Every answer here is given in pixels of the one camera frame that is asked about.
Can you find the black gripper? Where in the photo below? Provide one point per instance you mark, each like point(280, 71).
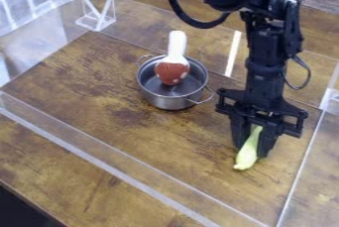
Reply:
point(281, 118)

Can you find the small steel pot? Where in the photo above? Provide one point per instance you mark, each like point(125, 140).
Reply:
point(174, 97)

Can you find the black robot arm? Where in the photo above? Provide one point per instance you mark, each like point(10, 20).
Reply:
point(276, 43)

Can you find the red white toy mushroom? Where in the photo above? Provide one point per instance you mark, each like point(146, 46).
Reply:
point(173, 68)

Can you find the clear acrylic bracket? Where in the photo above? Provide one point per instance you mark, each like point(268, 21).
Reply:
point(97, 20)

